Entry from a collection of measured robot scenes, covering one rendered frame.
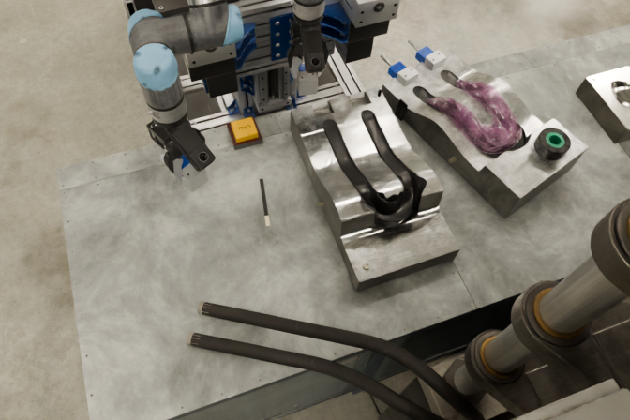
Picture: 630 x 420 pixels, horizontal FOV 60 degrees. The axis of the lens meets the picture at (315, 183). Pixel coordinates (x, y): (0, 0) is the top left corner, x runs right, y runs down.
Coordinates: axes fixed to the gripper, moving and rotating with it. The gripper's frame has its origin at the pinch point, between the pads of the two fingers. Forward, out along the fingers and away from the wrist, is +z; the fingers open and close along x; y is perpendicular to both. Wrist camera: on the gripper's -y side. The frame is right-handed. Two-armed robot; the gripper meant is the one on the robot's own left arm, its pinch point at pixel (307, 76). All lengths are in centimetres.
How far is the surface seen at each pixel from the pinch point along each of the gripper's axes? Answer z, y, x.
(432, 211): 8.6, -39.7, -25.0
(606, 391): -52, -91, -14
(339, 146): 7.1, -18.6, -5.8
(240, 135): 11.4, -8.3, 19.2
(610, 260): -57, -80, -17
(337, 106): 6.1, -6.2, -7.6
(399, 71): 6.9, 4.4, -27.6
